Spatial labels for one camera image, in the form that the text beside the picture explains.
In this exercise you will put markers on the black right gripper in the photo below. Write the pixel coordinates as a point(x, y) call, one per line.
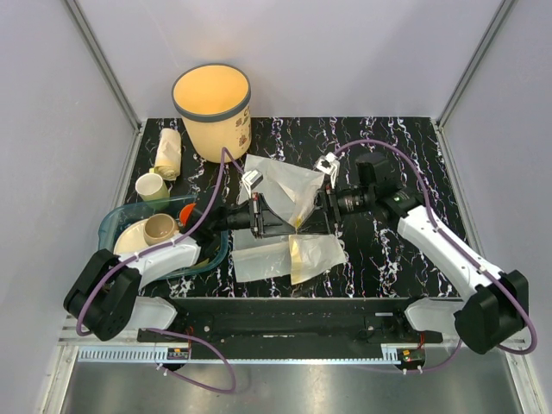
point(316, 222)

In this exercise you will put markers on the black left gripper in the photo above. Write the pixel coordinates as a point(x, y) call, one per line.
point(267, 223)

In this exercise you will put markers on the detached white trash bag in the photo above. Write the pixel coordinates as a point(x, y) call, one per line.
point(289, 191)

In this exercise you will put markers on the white trash bag roll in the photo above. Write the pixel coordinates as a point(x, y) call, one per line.
point(168, 157)

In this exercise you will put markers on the yellow trash bin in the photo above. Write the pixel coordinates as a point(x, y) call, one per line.
point(214, 103)

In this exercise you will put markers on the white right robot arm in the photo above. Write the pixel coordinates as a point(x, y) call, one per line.
point(494, 305)

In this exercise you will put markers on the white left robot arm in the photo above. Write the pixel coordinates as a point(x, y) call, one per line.
point(105, 298)

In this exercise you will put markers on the clear blue plastic tub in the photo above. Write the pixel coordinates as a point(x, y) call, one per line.
point(122, 217)

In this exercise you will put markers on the orange black mug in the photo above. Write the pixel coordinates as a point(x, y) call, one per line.
point(185, 213)

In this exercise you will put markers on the beige ceramic cup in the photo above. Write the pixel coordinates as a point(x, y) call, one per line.
point(159, 228)

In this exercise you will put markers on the light green mug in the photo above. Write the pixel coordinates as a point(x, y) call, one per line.
point(151, 187)

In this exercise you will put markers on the cream pink floral plate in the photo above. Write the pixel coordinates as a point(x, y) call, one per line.
point(132, 239)

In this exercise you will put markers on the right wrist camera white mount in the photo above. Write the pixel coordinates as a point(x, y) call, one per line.
point(329, 165)

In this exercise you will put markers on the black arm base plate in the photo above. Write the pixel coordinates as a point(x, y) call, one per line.
point(370, 319)

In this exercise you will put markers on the aluminium front rail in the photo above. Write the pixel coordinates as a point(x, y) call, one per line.
point(139, 345)

